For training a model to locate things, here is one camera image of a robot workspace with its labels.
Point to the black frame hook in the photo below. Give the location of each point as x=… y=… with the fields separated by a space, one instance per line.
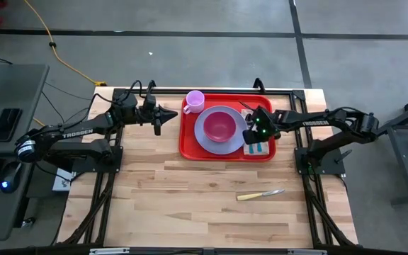
x=151 y=85
x=260 y=85

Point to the pink plastic mug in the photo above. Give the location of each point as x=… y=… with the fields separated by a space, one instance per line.
x=195 y=101

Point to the black aluminium table frame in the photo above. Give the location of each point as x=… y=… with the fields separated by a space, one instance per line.
x=168 y=91

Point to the silver bracket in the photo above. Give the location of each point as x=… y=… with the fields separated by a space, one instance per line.
x=108 y=251
x=306 y=252

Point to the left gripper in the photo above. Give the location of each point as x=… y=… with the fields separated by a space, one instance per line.
x=148 y=111

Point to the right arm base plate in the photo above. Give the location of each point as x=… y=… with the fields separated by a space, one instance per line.
x=328 y=169

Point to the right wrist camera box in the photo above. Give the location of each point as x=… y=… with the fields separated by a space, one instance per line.
x=251 y=137

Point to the white printed box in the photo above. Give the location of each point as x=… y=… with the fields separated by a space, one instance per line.
x=62 y=182

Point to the red plastic tray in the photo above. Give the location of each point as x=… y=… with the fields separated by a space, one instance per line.
x=188 y=141

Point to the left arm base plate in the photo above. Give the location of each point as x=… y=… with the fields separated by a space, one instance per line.
x=97 y=167

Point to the lavender round plate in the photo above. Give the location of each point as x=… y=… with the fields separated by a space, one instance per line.
x=221 y=148

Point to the beige cloth napkin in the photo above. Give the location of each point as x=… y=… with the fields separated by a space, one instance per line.
x=266 y=150

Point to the magenta plastic bowl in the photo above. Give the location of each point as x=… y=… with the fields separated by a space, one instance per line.
x=220 y=127

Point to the grey side desk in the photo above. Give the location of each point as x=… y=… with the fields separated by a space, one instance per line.
x=20 y=88

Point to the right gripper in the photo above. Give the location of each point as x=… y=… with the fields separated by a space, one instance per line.
x=267 y=124

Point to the black computer mouse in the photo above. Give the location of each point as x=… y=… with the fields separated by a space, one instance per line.
x=12 y=173

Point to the black smartphone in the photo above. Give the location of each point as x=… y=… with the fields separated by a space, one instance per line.
x=6 y=124

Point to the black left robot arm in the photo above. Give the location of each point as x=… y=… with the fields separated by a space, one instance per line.
x=76 y=132

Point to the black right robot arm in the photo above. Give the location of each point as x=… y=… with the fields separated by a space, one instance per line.
x=317 y=122

